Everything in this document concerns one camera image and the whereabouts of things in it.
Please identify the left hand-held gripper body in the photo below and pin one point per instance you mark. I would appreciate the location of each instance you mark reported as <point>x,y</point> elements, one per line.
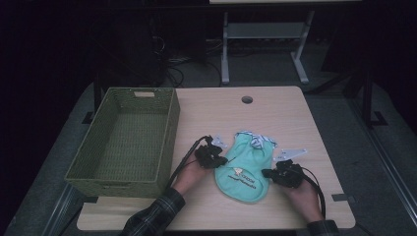
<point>206,155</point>

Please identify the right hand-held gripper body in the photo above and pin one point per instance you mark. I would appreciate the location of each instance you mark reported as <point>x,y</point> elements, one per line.
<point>290,175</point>

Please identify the mint green garment striped trim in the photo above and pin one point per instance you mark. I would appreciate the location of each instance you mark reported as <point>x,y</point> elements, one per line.
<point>244,157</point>

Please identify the green woven basket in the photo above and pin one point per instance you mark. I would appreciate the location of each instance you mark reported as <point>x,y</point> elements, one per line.
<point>137,131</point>

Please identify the person's left hand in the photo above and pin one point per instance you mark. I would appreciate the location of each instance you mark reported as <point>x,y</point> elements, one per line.
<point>190,175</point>

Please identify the person's right hand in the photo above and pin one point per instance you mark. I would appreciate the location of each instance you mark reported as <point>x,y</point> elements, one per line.
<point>306,200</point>

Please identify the grey tape piece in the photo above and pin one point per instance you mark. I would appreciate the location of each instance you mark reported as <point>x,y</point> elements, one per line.
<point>341,197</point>

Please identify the black metal stand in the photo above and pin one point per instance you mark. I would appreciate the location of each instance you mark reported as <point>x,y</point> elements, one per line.
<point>368,105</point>

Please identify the metal floor rail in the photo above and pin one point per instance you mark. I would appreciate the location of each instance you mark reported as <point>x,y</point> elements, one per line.
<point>60,209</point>
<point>390,164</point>

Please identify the white metal rack frame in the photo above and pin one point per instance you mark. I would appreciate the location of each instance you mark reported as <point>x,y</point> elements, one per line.
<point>264,31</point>

